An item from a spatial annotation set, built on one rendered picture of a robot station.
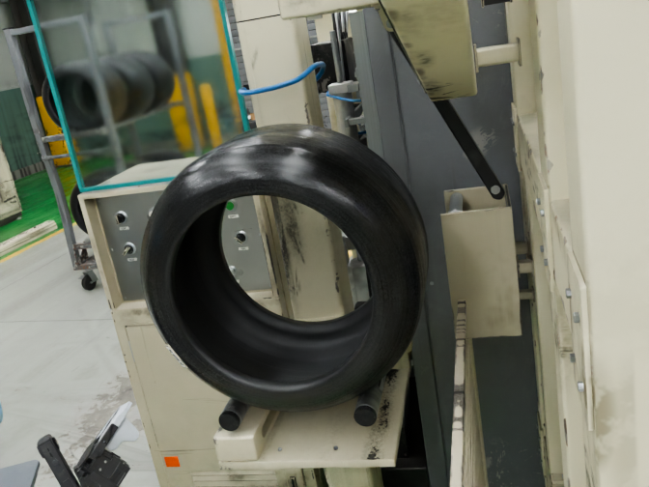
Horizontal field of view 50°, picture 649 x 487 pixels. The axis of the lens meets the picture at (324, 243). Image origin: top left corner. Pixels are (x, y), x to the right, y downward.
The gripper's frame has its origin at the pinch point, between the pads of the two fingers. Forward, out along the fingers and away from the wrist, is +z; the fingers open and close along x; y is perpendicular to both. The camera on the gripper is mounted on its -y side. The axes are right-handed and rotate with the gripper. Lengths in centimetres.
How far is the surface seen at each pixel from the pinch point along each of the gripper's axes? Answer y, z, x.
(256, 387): 18.3, 15.8, 8.8
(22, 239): -95, 70, -614
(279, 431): 32.2, 12.2, -6.5
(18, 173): -210, 196, -1078
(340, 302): 31, 46, -13
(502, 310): 56, 58, 14
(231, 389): 15.2, 13.2, 5.0
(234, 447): 23.7, 4.3, -1.0
